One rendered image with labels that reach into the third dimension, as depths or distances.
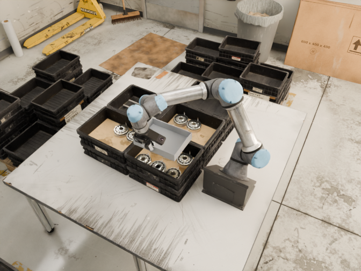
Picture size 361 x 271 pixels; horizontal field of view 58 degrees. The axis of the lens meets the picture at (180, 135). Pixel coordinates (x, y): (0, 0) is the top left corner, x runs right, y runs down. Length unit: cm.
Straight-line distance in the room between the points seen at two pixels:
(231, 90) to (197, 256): 90
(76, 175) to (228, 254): 110
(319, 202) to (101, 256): 186
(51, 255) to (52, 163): 78
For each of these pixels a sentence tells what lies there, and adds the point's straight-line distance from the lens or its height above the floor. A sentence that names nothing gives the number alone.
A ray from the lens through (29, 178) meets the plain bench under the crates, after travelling 239.
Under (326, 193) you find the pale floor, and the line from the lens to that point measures 319.
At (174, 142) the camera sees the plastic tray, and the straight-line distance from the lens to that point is 187.
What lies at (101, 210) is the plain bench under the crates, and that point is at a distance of 208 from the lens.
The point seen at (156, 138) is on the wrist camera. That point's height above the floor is 123.
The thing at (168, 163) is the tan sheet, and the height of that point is 83.
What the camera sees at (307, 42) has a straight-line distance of 452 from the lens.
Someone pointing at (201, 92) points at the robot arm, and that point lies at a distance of 176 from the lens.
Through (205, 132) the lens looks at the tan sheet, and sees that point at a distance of 226.
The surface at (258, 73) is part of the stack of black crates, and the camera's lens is 347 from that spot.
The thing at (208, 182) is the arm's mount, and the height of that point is 82.
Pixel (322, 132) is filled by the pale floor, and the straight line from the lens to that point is 373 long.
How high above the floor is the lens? 241
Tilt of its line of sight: 45 degrees down
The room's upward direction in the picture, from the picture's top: 1 degrees counter-clockwise
